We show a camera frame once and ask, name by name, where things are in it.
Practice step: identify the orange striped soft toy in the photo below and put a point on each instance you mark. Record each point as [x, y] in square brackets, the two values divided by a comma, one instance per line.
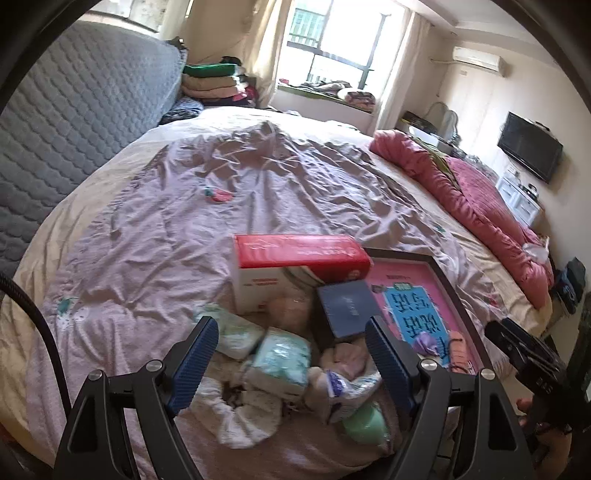
[459, 350]

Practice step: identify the pink red comforter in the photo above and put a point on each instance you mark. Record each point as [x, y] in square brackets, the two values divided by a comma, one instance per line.
[485, 217]

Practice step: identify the cream plush toy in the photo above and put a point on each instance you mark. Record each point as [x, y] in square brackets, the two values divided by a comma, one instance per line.
[317, 385]

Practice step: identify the stack of folded clothes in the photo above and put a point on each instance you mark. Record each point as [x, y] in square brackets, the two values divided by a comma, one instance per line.
[207, 83]

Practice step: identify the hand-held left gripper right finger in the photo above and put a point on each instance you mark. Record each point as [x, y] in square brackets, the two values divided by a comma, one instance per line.
[388, 360]

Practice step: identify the dark patterned cloth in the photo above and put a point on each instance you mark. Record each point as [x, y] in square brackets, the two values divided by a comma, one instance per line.
[182, 110]

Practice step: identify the white floral cloth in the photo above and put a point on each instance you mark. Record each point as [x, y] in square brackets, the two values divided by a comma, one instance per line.
[249, 420]

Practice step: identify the white green diaper pack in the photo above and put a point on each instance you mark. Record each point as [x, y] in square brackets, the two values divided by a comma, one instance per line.
[235, 332]
[279, 362]

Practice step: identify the dark blue bag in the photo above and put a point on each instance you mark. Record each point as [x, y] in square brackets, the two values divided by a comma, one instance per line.
[570, 286]

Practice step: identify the red and white box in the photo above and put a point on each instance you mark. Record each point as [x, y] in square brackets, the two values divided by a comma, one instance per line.
[295, 251]

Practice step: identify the white drawer cabinet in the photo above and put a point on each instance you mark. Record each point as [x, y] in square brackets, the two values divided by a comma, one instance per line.
[519, 198]

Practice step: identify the green bottle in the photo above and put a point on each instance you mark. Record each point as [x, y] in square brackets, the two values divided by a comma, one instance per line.
[364, 424]

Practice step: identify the white air conditioner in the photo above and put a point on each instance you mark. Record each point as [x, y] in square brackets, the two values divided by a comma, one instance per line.
[478, 57]

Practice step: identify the dressing table mirror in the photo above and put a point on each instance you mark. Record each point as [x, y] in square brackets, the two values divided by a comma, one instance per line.
[441, 117]

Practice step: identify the tissue packet with purple label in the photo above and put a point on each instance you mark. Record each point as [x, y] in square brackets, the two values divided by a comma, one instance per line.
[346, 390]

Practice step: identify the black tray with pink print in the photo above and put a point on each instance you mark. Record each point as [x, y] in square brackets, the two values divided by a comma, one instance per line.
[415, 281]

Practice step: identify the black wall television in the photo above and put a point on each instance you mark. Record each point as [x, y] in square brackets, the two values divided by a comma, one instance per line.
[531, 145]

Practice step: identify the dark blue box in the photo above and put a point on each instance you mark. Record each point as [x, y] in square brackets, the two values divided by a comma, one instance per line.
[346, 309]

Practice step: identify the cream curtain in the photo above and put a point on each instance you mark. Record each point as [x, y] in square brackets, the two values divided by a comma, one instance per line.
[406, 69]
[272, 50]

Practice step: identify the bay window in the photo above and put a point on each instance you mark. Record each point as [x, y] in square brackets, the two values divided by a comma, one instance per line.
[332, 37]

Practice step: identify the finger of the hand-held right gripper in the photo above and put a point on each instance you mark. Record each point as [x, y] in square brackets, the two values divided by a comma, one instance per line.
[521, 350]

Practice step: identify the grey quilted headboard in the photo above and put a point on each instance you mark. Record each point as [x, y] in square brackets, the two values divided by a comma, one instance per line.
[69, 115]

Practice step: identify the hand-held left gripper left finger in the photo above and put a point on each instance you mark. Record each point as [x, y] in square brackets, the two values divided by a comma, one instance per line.
[198, 355]

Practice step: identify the clothes on window sill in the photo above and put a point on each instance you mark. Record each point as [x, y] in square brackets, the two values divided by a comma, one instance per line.
[341, 92]

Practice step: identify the person's right hand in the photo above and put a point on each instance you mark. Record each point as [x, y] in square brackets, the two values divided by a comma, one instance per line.
[554, 452]

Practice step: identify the white plastic bag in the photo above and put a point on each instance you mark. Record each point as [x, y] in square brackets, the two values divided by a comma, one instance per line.
[535, 251]

